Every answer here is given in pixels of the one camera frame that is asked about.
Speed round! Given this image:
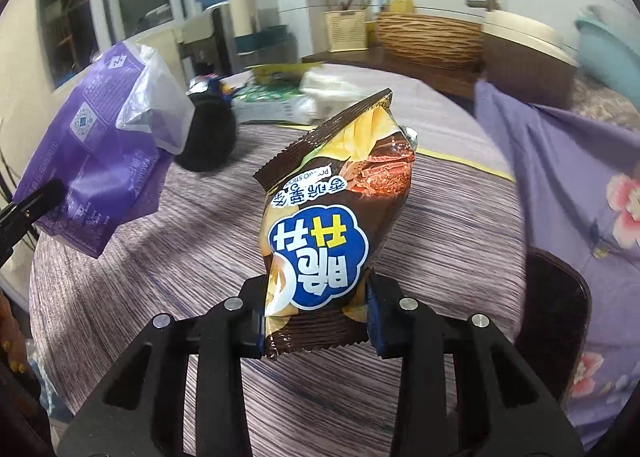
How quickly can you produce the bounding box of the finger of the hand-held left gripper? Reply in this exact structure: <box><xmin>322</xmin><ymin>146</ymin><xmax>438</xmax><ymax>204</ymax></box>
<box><xmin>0</xmin><ymin>179</ymin><xmax>67</xmax><ymax>265</ymax></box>

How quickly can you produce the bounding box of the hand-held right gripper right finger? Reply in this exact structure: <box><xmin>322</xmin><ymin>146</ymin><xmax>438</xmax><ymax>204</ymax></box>
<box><xmin>365</xmin><ymin>271</ymin><xmax>586</xmax><ymax>457</ymax></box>

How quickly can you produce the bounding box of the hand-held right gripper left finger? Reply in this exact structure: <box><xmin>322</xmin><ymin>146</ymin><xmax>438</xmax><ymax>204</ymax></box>
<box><xmin>57</xmin><ymin>277</ymin><xmax>266</xmax><ymax>457</ymax></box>

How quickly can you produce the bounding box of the purple tissue packet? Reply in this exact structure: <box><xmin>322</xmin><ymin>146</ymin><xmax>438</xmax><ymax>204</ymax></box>
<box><xmin>11</xmin><ymin>41</ymin><xmax>196</xmax><ymax>259</ymax></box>

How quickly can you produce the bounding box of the brown snack packet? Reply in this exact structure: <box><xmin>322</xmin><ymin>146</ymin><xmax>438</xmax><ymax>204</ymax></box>
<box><xmin>252</xmin><ymin>89</ymin><xmax>418</xmax><ymax>362</ymax></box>

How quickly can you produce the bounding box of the black trash bin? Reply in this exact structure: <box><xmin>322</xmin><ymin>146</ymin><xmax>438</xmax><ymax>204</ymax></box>
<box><xmin>517</xmin><ymin>246</ymin><xmax>593</xmax><ymax>403</ymax></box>

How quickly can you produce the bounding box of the red paper cup black lid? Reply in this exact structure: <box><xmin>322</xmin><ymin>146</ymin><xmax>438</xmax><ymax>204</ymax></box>
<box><xmin>175</xmin><ymin>87</ymin><xmax>237</xmax><ymax>172</ymax></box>

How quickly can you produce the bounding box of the blue snack packet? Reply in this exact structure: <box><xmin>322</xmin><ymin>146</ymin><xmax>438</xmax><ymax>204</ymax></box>
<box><xmin>189</xmin><ymin>76</ymin><xmax>236</xmax><ymax>100</ymax></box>

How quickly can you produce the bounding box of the green snack packet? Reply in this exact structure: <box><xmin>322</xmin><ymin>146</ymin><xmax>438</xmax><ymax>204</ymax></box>
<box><xmin>232</xmin><ymin>64</ymin><xmax>326</xmax><ymax>125</ymax></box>

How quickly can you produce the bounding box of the white tissue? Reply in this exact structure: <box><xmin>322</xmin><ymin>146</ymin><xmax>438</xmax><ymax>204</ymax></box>
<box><xmin>297</xmin><ymin>68</ymin><xmax>371</xmax><ymax>125</ymax></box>

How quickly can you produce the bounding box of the purple floral cloth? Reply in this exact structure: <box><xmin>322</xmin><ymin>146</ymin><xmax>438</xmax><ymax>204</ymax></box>
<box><xmin>474</xmin><ymin>79</ymin><xmax>640</xmax><ymax>443</ymax></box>

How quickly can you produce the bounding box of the water dispenser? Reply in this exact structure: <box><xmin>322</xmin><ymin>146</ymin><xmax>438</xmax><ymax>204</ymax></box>
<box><xmin>180</xmin><ymin>7</ymin><xmax>236</xmax><ymax>78</ymax></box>

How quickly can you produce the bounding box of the grey cup holder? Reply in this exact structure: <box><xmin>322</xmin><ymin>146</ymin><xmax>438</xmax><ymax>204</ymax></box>
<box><xmin>235</xmin><ymin>0</ymin><xmax>291</xmax><ymax>55</ymax></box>

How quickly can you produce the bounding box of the paper towel roll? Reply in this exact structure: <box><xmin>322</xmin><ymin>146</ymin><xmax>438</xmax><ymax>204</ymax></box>
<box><xmin>228</xmin><ymin>0</ymin><xmax>256</xmax><ymax>55</ymax></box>

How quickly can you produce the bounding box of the wicker wash basin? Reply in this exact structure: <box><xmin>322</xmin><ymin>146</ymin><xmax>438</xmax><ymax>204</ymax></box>
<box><xmin>376</xmin><ymin>13</ymin><xmax>486</xmax><ymax>68</ymax></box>

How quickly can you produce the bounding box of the beige chopstick holder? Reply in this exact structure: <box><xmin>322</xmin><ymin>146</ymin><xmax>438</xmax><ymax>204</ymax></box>
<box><xmin>325</xmin><ymin>9</ymin><xmax>368</xmax><ymax>52</ymax></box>

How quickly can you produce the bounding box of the brown rice cooker cream lid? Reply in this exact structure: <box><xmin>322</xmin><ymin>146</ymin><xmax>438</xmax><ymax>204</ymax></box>
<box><xmin>481</xmin><ymin>11</ymin><xmax>581</xmax><ymax>108</ymax></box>

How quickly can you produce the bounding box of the brown patterned cloth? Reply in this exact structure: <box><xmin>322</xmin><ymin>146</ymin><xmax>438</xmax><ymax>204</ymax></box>
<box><xmin>570</xmin><ymin>77</ymin><xmax>640</xmax><ymax>118</ymax></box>

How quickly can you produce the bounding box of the blue plastic basin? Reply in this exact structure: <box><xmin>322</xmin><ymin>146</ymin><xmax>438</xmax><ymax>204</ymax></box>
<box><xmin>575</xmin><ymin>7</ymin><xmax>640</xmax><ymax>112</ymax></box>

